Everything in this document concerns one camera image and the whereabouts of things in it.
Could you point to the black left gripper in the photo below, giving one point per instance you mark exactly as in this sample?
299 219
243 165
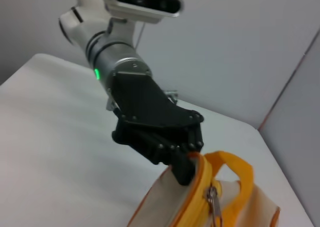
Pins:
145 104

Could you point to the beige food bag orange trim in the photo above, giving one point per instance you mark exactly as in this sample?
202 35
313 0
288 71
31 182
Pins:
165 202

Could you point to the silver metal zipper pull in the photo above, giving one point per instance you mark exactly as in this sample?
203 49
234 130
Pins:
214 202

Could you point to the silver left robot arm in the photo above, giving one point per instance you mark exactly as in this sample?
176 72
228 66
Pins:
112 54

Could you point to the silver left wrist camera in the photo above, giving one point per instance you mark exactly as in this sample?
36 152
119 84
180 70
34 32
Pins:
145 2

